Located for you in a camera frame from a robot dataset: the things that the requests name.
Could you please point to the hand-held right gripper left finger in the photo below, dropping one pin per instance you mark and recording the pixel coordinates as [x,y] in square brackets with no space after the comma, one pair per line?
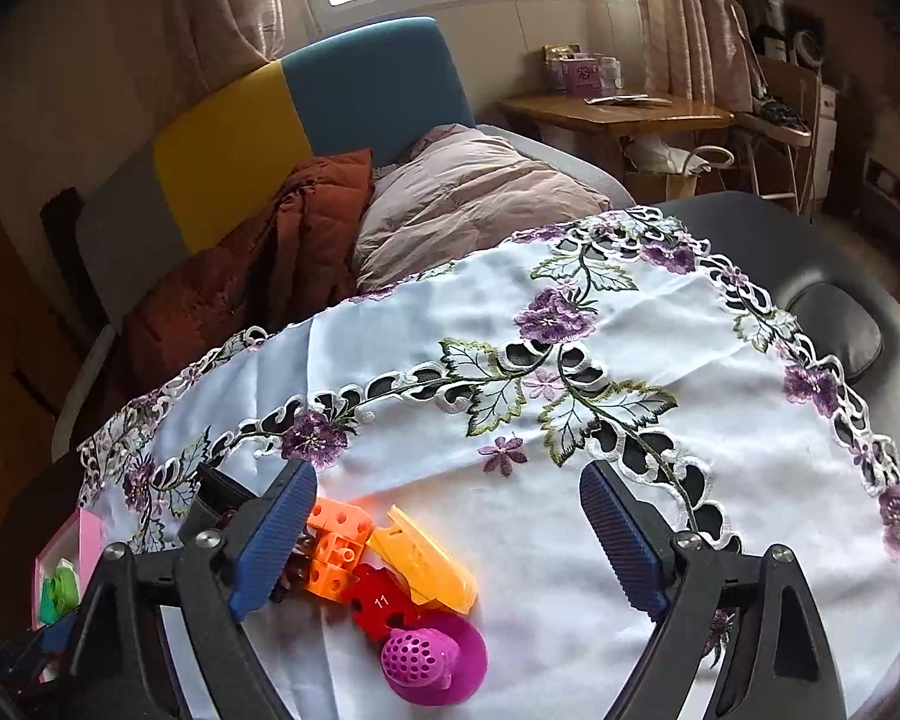
[274,540]

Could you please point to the amber yellow plastic toy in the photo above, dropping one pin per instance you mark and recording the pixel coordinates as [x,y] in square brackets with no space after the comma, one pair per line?
[420,562]

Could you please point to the white paper bag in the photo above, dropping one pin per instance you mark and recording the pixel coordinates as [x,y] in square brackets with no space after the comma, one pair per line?
[675,169]

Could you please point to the orange plastic block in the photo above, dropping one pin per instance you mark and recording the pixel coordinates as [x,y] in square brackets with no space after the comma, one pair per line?
[337,547]

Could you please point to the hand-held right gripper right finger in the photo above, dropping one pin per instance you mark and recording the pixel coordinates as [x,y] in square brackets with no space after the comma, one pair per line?
[622,532]

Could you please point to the white embroidered floral tablecloth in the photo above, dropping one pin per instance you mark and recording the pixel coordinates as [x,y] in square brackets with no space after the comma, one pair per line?
[450,307]

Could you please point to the beige pillow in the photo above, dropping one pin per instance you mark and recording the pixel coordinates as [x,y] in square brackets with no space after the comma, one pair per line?
[480,195]

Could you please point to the pink shallow box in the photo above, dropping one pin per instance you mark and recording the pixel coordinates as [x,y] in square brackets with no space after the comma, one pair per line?
[86,540]

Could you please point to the cluttered storage shelf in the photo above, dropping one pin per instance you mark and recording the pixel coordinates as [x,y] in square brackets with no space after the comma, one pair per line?
[784,90]

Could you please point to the wooden desk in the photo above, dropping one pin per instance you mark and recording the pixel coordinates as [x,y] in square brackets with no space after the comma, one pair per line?
[645,116]

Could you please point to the items on bedside table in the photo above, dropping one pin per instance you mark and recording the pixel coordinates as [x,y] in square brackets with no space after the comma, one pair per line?
[581,75]

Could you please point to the brown figure toy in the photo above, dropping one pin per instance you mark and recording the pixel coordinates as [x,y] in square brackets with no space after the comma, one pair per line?
[294,574]

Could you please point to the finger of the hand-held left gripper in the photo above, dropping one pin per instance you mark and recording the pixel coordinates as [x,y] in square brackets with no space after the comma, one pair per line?
[217,491]

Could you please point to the rust brown quilted jacket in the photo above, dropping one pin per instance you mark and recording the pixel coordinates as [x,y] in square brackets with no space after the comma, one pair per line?
[270,262]

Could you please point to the papers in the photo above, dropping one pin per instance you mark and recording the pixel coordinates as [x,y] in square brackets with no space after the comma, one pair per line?
[630,99]

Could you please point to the red plastic puzzle piece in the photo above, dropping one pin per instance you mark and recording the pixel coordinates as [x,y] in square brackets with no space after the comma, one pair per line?
[379,600]

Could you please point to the grey yellow blue headboard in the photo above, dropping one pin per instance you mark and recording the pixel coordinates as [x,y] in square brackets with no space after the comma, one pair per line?
[225,150]

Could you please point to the lime green plastic toy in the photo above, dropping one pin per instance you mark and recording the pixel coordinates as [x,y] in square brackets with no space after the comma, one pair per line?
[60,592]

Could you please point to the purple perforated ball toy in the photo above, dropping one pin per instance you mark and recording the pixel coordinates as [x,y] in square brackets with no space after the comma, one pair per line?
[416,660]

